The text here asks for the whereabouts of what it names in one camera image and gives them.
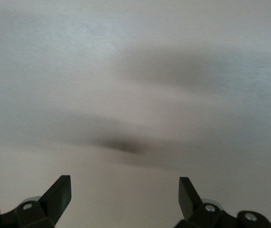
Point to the brown table cover sheet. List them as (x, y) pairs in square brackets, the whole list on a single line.
[(135, 71)]

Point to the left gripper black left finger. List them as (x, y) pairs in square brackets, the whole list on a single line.
[(54, 202)]

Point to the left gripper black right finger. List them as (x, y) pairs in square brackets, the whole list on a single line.
[(189, 204)]

